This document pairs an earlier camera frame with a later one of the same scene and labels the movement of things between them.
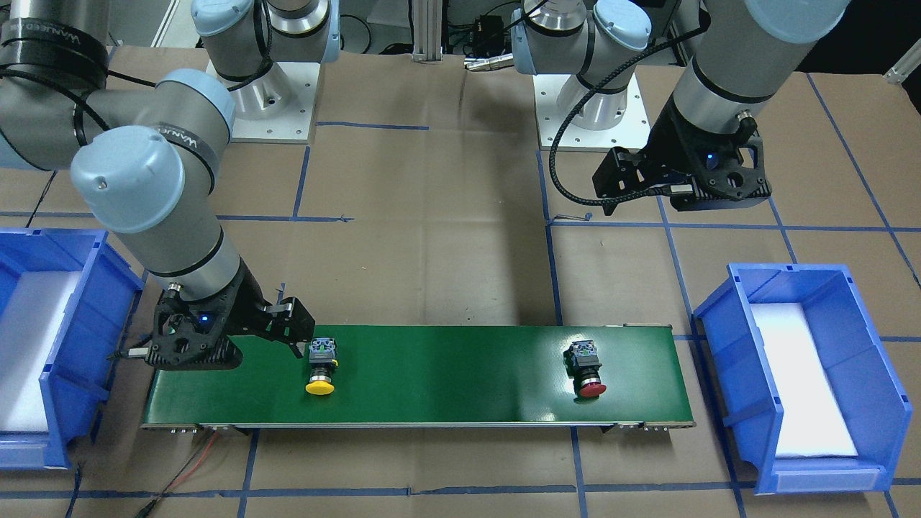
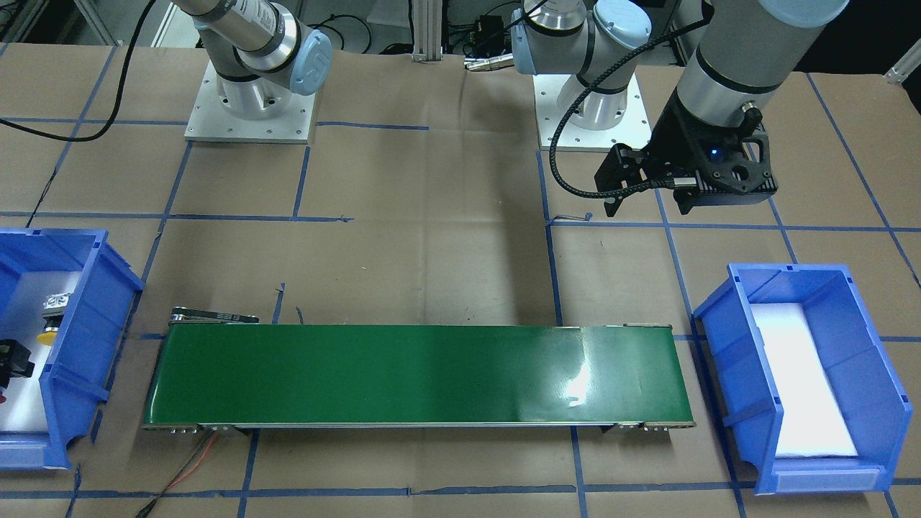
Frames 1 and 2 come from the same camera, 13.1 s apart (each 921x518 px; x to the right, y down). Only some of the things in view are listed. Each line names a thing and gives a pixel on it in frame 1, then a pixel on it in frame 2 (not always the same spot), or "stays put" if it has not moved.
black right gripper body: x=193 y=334 to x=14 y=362
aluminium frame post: x=427 y=32 stays put
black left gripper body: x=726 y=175 stays put
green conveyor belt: x=514 y=378 stays put
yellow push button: x=323 y=353 to x=55 y=305
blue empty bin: x=67 y=301 stays put
